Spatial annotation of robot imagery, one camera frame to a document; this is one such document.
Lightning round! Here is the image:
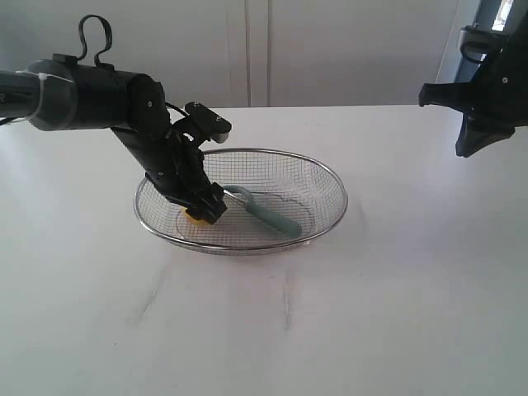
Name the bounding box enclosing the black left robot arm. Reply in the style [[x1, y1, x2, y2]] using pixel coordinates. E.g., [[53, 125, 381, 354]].
[[1, 54, 232, 224]]

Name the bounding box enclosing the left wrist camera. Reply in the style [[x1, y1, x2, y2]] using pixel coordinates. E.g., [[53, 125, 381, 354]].
[[184, 102, 232, 144]]

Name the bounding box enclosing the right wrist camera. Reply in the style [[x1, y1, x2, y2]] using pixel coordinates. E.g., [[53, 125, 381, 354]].
[[459, 26, 509, 54]]

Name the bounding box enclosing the teal handled peeler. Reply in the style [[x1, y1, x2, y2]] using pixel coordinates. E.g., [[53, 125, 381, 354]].
[[224, 186, 302, 238]]

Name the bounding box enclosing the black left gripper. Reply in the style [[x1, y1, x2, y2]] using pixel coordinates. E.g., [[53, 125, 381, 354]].
[[144, 130, 227, 224]]

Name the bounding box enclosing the left camera black cable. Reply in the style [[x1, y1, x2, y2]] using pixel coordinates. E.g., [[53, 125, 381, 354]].
[[77, 14, 114, 69]]

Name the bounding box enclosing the oval wire mesh basket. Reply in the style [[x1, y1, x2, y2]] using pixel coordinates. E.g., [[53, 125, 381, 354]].
[[134, 148, 348, 256]]

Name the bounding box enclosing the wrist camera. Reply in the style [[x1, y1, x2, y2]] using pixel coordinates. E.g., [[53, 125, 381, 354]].
[[459, 26, 509, 54], [184, 102, 232, 144]]

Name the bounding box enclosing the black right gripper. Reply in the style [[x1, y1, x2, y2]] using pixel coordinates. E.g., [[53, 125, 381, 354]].
[[417, 28, 528, 158]]

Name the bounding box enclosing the yellow lemon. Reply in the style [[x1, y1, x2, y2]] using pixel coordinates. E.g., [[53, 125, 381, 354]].
[[181, 208, 210, 227]]

